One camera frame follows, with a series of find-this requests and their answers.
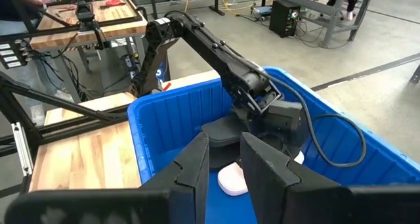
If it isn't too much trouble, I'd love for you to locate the person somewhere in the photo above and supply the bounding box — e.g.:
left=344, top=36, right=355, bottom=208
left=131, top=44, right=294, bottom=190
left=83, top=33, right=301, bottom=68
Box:
left=0, top=0, right=52, bottom=23
left=325, top=0, right=359, bottom=22

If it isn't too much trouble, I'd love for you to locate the computer with blue light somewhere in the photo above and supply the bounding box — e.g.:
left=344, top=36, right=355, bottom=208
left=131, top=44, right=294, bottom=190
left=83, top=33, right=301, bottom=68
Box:
left=153, top=51, right=172, bottom=84

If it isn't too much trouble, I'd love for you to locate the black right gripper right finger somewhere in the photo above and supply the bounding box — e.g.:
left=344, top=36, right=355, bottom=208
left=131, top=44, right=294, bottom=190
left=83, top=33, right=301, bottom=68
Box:
left=240, top=131, right=420, bottom=224

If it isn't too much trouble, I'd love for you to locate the yellow cable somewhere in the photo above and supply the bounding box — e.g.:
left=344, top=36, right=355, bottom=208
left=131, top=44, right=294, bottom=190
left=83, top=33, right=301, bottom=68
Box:
left=217, top=0, right=260, bottom=16

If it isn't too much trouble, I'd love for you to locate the blue device box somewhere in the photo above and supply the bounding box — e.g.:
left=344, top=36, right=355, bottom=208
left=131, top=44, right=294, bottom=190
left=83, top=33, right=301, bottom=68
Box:
left=250, top=5, right=274, bottom=22

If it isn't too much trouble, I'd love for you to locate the grey metal table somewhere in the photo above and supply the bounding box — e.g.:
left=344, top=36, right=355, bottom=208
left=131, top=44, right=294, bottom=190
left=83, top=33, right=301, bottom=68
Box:
left=278, top=0, right=377, bottom=48

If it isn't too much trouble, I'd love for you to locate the blue plastic bin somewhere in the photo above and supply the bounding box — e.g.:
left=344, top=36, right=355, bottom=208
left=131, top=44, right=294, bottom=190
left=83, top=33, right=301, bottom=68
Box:
left=127, top=66, right=420, bottom=224

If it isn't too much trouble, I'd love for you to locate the wooden top workbench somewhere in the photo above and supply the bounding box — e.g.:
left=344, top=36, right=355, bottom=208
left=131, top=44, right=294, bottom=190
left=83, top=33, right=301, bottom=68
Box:
left=28, top=0, right=149, bottom=74

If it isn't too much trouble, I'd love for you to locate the black computer tower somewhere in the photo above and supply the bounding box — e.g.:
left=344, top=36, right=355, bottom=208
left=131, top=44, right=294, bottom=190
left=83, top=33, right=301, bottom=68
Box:
left=269, top=0, right=301, bottom=39

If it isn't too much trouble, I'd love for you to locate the labelled power strip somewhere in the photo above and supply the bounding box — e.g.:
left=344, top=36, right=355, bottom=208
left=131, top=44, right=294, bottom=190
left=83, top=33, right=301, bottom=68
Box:
left=0, top=40, right=26, bottom=70

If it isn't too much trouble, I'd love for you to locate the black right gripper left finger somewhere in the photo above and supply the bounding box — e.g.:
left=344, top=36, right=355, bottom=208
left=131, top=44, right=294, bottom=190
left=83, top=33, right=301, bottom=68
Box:
left=5, top=131, right=211, bottom=224

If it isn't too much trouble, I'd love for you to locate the white slide sandal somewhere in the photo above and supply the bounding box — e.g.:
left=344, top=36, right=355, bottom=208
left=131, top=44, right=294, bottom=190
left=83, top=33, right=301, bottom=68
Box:
left=293, top=150, right=306, bottom=165

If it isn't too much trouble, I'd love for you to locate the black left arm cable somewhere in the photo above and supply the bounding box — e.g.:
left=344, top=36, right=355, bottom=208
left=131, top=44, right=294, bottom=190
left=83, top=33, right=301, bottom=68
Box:
left=262, top=71, right=368, bottom=169

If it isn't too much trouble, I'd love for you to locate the silver aluminium extrusion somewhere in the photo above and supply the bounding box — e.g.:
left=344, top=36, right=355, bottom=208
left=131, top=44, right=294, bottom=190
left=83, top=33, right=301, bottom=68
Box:
left=10, top=121, right=34, bottom=178

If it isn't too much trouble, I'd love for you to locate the black slide sandal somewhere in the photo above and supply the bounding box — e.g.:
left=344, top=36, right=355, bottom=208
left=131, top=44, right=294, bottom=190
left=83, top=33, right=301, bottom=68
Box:
left=200, top=114, right=250, bottom=172

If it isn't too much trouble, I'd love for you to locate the black aluminium table frame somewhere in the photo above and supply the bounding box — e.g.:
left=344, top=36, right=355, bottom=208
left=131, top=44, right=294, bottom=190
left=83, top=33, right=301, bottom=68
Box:
left=0, top=71, right=138, bottom=194

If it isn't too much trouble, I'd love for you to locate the white round object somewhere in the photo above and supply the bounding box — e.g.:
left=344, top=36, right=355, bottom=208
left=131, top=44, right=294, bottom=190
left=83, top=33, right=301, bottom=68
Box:
left=217, top=162, right=249, bottom=197

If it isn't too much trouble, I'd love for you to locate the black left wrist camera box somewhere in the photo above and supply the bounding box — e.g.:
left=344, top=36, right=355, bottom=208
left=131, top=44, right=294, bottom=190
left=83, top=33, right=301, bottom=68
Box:
left=264, top=100, right=305, bottom=138

